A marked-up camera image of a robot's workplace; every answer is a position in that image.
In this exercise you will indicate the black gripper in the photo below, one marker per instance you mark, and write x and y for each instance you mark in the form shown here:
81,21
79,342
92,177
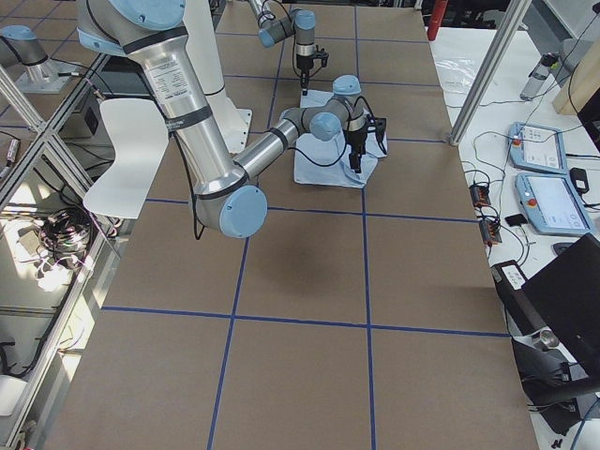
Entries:
304,65
354,140

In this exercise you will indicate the light blue button shirt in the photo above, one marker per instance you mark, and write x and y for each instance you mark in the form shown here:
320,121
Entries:
322,156

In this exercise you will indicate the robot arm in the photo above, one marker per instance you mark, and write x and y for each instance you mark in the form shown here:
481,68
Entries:
174,43
299,24

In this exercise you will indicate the clear plastic bag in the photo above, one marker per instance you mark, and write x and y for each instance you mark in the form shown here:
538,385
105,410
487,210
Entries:
456,74

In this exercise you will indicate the red cylinder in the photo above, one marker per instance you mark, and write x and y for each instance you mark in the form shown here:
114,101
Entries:
436,19

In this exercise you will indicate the white plastic chair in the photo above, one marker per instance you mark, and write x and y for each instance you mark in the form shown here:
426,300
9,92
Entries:
139,138

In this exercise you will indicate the upper teach pendant tablet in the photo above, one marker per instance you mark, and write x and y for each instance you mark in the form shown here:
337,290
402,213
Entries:
537,148

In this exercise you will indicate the teach pendant tablet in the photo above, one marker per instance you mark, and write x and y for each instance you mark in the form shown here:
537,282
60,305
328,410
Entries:
551,204
537,148

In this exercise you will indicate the lower teach pendant tablet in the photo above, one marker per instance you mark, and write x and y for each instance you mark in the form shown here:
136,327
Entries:
551,204

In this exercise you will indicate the clear water bottle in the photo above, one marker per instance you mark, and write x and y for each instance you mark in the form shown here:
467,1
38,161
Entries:
538,76

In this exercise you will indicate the aluminium frame post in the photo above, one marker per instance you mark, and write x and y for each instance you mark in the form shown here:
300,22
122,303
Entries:
503,37

